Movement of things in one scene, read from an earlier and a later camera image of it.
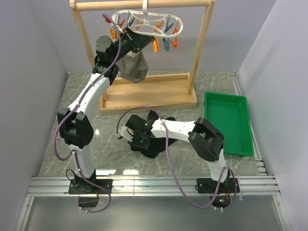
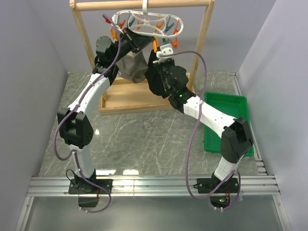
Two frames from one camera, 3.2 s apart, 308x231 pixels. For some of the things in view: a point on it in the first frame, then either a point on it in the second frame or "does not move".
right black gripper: (145, 146) to (159, 65)
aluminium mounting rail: (139, 186) does not move
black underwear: (156, 145) to (153, 72)
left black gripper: (142, 40) does not move
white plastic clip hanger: (161, 25) does not move
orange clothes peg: (156, 45) does not move
